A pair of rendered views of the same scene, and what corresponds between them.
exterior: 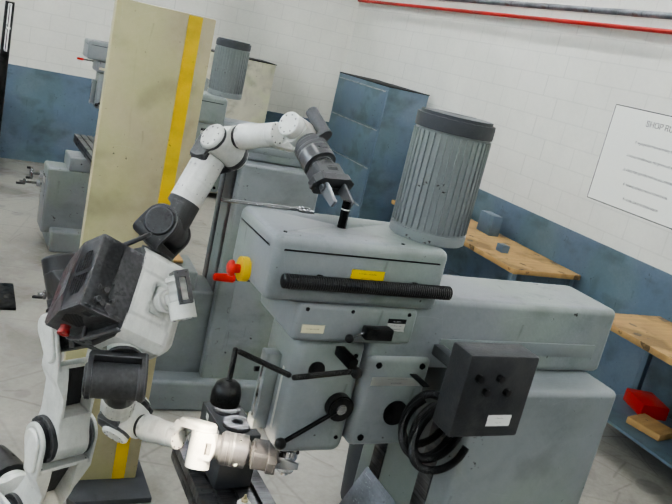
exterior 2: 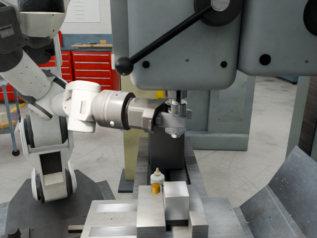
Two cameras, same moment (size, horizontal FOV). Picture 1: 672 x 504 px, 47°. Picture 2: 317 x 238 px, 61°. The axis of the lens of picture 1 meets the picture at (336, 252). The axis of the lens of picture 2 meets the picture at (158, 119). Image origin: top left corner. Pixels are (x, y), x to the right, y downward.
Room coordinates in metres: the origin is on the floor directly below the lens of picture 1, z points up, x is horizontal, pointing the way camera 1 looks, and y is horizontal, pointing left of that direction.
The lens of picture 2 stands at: (1.33, -0.22, 1.42)
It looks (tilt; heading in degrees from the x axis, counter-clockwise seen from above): 19 degrees down; 27
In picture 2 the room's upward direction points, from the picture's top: straight up
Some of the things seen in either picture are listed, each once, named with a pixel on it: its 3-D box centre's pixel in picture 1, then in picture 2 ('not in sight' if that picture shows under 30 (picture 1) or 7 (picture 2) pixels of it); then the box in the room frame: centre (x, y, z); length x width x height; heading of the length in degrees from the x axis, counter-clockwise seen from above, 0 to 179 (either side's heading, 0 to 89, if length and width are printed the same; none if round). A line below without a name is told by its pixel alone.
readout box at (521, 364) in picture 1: (486, 390); not in sight; (1.69, -0.42, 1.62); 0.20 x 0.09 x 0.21; 118
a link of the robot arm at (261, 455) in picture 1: (253, 454); (137, 113); (1.83, 0.09, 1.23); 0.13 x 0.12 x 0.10; 7
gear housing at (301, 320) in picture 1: (337, 306); not in sight; (1.87, -0.04, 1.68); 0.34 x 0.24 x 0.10; 118
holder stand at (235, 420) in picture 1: (226, 441); (164, 132); (2.21, 0.20, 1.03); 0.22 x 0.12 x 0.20; 31
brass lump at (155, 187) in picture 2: not in sight; (155, 188); (1.83, 0.04, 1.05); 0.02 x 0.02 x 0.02
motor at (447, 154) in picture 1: (441, 177); not in sight; (1.96, -0.22, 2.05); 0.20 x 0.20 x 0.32
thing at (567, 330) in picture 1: (479, 321); not in sight; (2.08, -0.44, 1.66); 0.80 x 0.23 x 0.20; 118
